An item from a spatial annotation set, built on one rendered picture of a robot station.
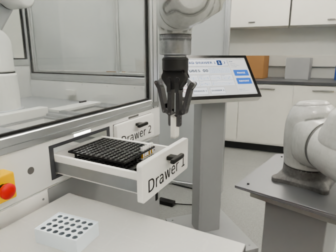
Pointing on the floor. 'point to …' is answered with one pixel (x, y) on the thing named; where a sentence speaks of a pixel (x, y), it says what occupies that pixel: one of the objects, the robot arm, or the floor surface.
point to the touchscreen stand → (210, 178)
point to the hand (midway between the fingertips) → (174, 126)
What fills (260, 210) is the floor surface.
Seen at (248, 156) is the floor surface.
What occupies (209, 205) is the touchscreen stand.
